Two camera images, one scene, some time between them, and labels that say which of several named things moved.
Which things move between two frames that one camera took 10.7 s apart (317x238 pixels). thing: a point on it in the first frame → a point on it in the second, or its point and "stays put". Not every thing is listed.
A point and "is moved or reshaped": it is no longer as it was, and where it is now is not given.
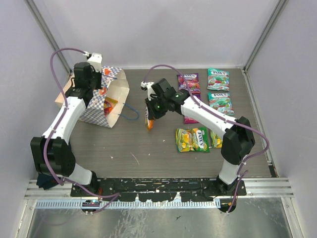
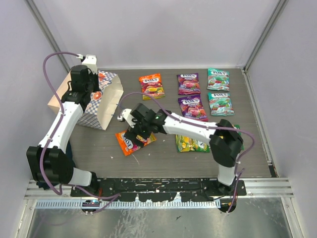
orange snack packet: (149, 123) is moved or reshaped
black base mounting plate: (157, 189) stays put
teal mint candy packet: (218, 79) stays put
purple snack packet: (192, 81) stays put
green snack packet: (193, 140) stays put
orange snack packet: (109, 103) → (128, 146)
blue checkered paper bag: (115, 85) is moved or reshaped
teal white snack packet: (222, 102) stays put
